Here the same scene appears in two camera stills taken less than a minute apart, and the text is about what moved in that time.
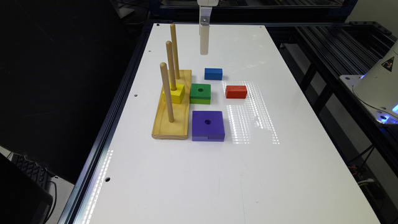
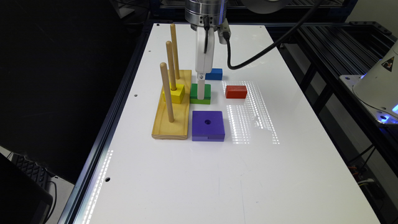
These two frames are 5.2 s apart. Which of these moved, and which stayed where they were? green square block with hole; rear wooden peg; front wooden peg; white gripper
Moved: white gripper
Stayed: green square block with hole; front wooden peg; rear wooden peg
